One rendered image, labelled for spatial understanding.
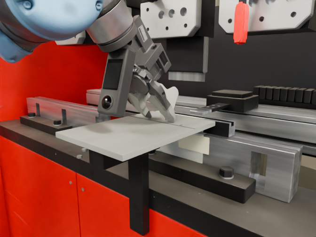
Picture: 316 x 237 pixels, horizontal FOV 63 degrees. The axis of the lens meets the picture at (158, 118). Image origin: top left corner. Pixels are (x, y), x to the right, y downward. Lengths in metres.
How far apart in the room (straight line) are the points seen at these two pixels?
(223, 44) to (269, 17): 0.65
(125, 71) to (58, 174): 0.49
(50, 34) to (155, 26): 0.40
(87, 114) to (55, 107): 0.20
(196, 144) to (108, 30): 0.31
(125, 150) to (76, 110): 0.55
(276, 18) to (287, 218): 0.32
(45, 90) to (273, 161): 1.07
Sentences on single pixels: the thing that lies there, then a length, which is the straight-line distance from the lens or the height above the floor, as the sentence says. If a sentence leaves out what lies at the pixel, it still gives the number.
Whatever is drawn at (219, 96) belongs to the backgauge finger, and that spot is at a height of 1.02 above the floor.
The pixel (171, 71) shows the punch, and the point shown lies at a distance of 0.63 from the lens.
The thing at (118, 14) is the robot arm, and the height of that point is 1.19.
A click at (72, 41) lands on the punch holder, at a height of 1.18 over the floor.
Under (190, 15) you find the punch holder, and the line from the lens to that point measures 0.56.
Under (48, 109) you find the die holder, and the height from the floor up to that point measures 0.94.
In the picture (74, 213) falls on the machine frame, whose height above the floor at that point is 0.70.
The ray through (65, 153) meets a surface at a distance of 0.77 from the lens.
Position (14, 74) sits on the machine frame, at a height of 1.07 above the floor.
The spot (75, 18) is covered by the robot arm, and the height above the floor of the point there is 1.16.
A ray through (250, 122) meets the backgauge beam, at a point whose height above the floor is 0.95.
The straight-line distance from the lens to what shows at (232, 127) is 0.57.
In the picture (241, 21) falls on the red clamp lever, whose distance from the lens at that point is 0.46.
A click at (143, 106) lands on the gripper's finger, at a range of 0.55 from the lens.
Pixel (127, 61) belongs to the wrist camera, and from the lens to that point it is 0.44.
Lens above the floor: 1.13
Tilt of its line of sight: 13 degrees down
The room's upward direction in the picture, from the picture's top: straight up
